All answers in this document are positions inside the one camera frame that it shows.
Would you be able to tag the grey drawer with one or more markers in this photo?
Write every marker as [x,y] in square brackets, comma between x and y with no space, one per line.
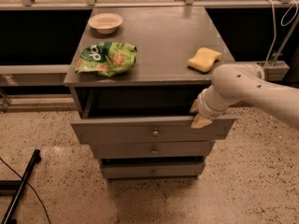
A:
[150,150]
[149,129]
[152,171]

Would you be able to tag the grey top drawer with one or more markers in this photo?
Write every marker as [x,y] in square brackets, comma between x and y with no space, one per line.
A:
[149,129]

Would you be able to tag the white bowl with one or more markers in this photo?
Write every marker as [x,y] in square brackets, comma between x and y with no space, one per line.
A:
[105,23]

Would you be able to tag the yellow sponge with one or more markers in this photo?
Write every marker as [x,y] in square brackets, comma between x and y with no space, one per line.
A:
[204,59]

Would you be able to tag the grey drawer cabinet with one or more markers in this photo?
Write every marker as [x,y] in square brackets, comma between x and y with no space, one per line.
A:
[160,84]

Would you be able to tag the black stand leg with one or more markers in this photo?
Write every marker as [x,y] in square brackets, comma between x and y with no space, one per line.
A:
[20,186]

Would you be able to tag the green chip bag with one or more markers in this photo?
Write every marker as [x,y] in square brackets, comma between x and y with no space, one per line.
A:
[107,59]

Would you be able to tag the metal railing frame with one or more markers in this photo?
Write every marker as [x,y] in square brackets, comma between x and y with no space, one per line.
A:
[69,31]

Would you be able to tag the grey bottom drawer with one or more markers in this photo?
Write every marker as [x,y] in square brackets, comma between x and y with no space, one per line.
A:
[152,171]

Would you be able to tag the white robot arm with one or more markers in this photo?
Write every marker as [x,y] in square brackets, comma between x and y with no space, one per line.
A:
[233,83]

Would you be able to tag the grey middle drawer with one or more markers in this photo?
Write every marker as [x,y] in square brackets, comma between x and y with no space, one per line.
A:
[150,150]

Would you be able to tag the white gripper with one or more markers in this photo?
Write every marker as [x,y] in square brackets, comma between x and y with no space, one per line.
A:
[203,106]

